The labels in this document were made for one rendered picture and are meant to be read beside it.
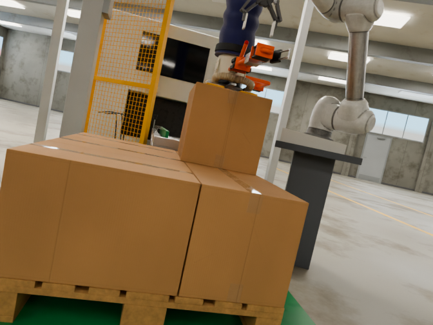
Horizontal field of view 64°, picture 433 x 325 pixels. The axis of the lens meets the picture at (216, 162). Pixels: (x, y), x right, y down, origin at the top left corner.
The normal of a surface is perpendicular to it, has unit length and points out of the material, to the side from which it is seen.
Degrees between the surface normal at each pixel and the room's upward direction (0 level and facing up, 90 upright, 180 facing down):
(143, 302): 90
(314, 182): 90
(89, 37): 90
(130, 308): 90
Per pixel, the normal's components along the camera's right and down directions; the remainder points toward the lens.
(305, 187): -0.20, 0.04
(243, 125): 0.14, 0.11
